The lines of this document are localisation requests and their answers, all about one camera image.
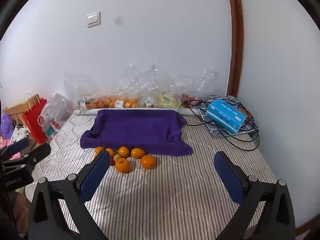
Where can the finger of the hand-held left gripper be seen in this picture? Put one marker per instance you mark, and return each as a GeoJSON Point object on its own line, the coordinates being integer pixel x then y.
{"type": "Point", "coordinates": [18, 145]}
{"type": "Point", "coordinates": [37, 153]}

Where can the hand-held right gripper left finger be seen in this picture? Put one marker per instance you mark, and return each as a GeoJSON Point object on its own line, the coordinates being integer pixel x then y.
{"type": "Point", "coordinates": [96, 175]}

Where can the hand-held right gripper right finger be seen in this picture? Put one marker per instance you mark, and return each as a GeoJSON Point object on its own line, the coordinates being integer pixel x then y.
{"type": "Point", "coordinates": [228, 177]}

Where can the orange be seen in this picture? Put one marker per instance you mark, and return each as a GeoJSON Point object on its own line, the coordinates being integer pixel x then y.
{"type": "Point", "coordinates": [148, 161]}
{"type": "Point", "coordinates": [112, 151]}
{"type": "Point", "coordinates": [137, 153]}
{"type": "Point", "coordinates": [122, 165]}
{"type": "Point", "coordinates": [98, 150]}
{"type": "Point", "coordinates": [123, 151]}

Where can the purple towel lined tray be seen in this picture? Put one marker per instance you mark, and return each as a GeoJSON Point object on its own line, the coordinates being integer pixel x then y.
{"type": "Point", "coordinates": [137, 127]}

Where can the red bagged fruits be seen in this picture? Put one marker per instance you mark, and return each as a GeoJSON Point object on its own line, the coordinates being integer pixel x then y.
{"type": "Point", "coordinates": [190, 97]}

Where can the white printed cloth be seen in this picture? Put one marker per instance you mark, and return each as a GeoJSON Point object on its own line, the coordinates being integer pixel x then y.
{"type": "Point", "coordinates": [20, 131]}

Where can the pink cloth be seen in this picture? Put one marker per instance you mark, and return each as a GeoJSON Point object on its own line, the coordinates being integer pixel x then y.
{"type": "Point", "coordinates": [3, 143]}

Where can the small red fruit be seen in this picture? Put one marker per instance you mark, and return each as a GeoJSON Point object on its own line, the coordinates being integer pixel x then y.
{"type": "Point", "coordinates": [112, 162]}

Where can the purple plush toy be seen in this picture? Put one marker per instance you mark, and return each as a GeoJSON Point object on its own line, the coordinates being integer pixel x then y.
{"type": "Point", "coordinates": [6, 126]}

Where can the small yellow-green fruit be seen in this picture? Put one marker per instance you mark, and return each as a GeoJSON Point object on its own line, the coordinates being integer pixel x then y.
{"type": "Point", "coordinates": [117, 157]}

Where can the red paper bag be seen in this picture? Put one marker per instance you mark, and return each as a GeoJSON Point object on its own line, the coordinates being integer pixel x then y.
{"type": "Point", "coordinates": [35, 122]}

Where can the brown paper bag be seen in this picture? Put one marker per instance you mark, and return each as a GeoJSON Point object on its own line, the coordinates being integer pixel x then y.
{"type": "Point", "coordinates": [15, 112]}

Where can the white plastic bag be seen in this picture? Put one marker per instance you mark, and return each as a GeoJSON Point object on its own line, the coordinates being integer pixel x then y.
{"type": "Point", "coordinates": [57, 107]}

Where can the striped bed sheet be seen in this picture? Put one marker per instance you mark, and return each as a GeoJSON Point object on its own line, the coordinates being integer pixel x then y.
{"type": "Point", "coordinates": [175, 192]}

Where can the blue tissue box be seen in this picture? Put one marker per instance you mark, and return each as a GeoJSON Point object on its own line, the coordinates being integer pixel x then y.
{"type": "Point", "coordinates": [225, 116]}

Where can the pile of bagged oranges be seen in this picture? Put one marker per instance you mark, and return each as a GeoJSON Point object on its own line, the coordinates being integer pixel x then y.
{"type": "Point", "coordinates": [107, 102]}

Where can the clear plastic bag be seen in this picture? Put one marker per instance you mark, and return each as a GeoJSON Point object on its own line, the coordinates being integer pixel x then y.
{"type": "Point", "coordinates": [202, 82]}
{"type": "Point", "coordinates": [80, 87]}
{"type": "Point", "coordinates": [150, 85]}

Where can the grey patterned cloth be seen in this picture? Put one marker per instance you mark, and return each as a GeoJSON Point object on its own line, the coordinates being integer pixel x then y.
{"type": "Point", "coordinates": [215, 97]}

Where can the bunch of yellow bananas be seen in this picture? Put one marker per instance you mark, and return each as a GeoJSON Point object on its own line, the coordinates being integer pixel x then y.
{"type": "Point", "coordinates": [167, 100]}

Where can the brown wooden door frame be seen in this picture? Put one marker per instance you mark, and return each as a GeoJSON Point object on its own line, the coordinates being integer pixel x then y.
{"type": "Point", "coordinates": [236, 42]}

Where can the white light switch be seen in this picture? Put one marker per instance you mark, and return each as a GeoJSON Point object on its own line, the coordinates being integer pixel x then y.
{"type": "Point", "coordinates": [93, 19]}

